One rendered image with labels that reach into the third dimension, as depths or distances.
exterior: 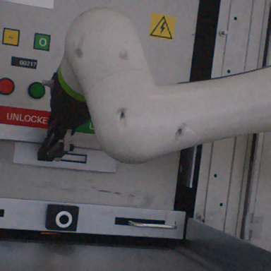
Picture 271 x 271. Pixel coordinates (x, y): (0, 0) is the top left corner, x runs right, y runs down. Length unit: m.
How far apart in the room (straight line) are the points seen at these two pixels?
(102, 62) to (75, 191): 0.50
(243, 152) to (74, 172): 0.36
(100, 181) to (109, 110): 0.50
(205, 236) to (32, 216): 0.35
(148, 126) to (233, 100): 0.15
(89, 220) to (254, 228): 0.35
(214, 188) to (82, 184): 0.28
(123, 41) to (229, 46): 0.52
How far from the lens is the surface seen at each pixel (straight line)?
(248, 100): 0.97
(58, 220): 1.31
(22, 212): 1.33
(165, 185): 1.41
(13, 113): 1.32
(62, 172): 1.34
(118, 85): 0.89
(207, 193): 1.40
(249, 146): 1.44
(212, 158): 1.40
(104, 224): 1.37
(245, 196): 1.44
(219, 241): 1.29
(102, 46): 0.91
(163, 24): 1.40
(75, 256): 1.22
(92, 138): 1.31
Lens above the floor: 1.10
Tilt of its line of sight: 3 degrees down
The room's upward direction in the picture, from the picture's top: 7 degrees clockwise
